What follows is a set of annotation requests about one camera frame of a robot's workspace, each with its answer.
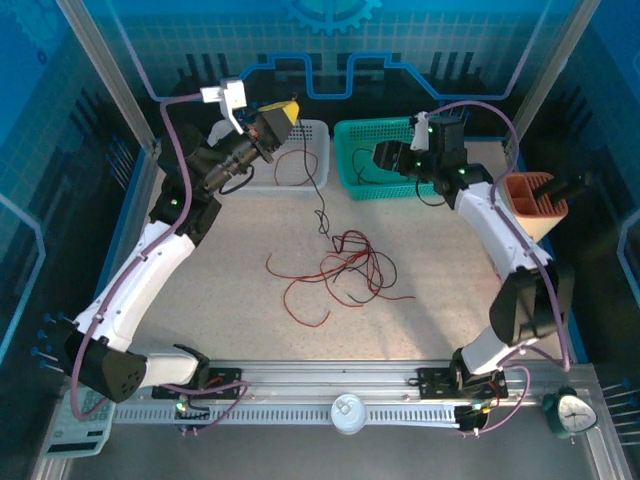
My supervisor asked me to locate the thin black cable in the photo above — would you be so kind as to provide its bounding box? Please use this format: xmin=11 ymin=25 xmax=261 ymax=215
xmin=324 ymin=234 xmax=399 ymax=291
xmin=297 ymin=114 xmax=336 ymax=254
xmin=351 ymin=147 xmax=374 ymax=182
xmin=360 ymin=167 xmax=397 ymax=185
xmin=324 ymin=269 xmax=381 ymax=307

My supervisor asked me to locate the white plastic basket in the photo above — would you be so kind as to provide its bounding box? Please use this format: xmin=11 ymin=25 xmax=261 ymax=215
xmin=207 ymin=118 xmax=331 ymax=197

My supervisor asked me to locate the teal plastic basket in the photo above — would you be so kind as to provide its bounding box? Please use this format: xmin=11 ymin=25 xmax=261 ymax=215
xmin=333 ymin=117 xmax=451 ymax=201

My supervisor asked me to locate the beige knife block orange top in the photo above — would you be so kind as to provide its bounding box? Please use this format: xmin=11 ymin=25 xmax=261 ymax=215
xmin=502 ymin=171 xmax=570 ymax=245

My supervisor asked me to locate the small black control board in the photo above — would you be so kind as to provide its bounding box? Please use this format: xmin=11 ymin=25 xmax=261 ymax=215
xmin=173 ymin=397 xmax=212 ymax=437
xmin=455 ymin=399 xmax=494 ymax=437

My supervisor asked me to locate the white desk calculator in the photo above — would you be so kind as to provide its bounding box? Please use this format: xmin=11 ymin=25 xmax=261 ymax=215
xmin=42 ymin=387 xmax=117 ymax=460

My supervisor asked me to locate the green alarm clock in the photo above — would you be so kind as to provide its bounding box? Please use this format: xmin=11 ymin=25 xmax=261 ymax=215
xmin=542 ymin=385 xmax=600 ymax=441

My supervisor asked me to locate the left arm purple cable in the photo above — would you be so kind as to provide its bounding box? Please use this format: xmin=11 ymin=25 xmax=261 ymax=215
xmin=69 ymin=92 xmax=250 ymax=435

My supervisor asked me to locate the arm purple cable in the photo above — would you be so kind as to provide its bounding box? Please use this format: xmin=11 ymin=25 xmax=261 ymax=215
xmin=69 ymin=92 xmax=250 ymax=435
xmin=423 ymin=99 xmax=572 ymax=437

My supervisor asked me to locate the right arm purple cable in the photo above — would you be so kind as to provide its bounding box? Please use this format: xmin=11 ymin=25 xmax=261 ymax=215
xmin=423 ymin=99 xmax=572 ymax=437

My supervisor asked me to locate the black knife handle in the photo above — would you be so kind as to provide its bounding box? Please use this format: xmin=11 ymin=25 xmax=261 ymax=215
xmin=537 ymin=171 xmax=599 ymax=194
xmin=534 ymin=182 xmax=584 ymax=204

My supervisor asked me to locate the aluminium frame post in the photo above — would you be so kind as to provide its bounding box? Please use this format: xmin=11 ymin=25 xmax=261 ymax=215
xmin=502 ymin=0 xmax=604 ymax=154
xmin=53 ymin=0 xmax=162 ymax=154

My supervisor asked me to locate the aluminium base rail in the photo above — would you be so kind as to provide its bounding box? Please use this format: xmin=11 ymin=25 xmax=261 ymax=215
xmin=67 ymin=357 xmax=599 ymax=409

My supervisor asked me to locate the white slotted cable duct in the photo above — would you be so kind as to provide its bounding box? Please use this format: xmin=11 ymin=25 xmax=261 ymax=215
xmin=113 ymin=402 xmax=476 ymax=429

